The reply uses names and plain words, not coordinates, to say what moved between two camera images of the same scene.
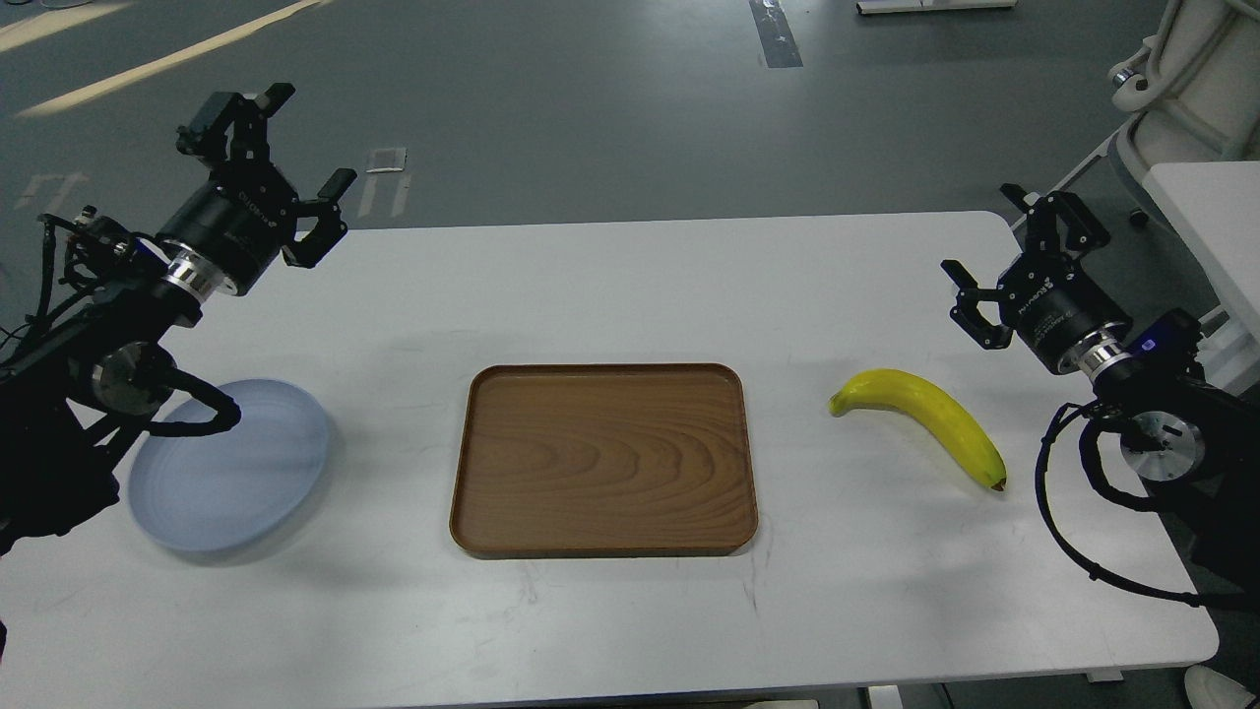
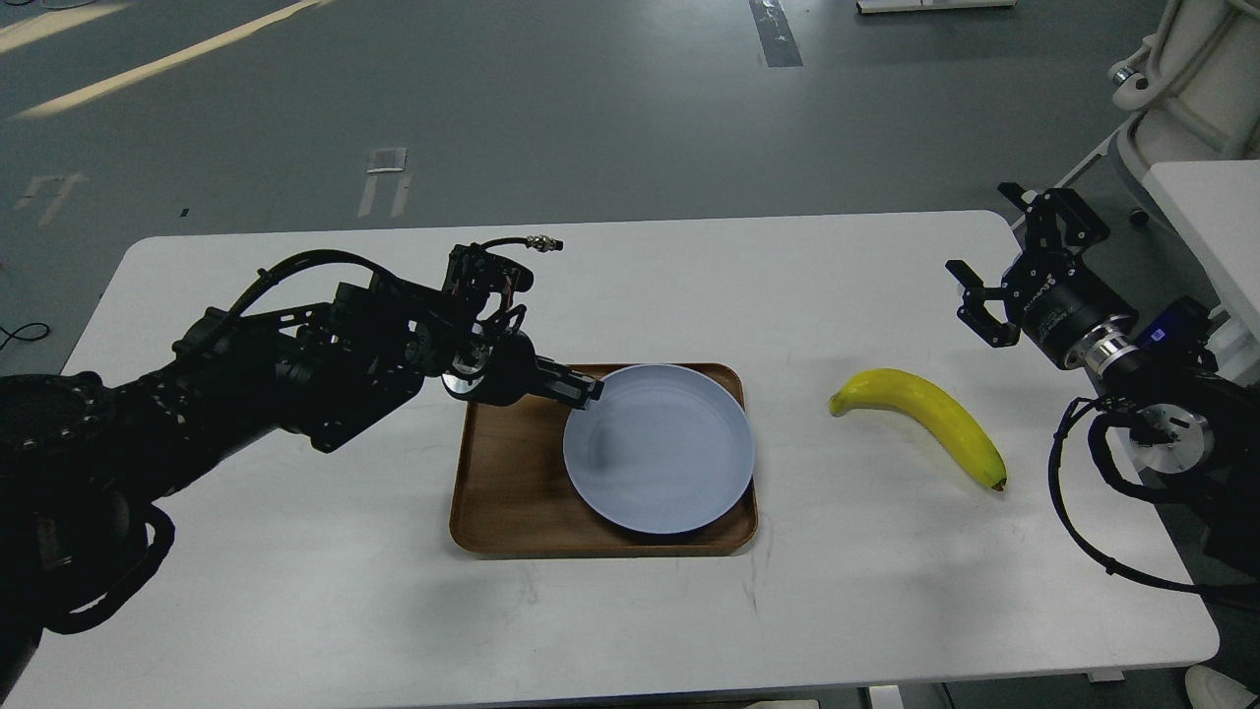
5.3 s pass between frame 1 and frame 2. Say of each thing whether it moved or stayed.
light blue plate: moved
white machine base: stayed
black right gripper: stayed
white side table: stayed
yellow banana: stayed
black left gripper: moved
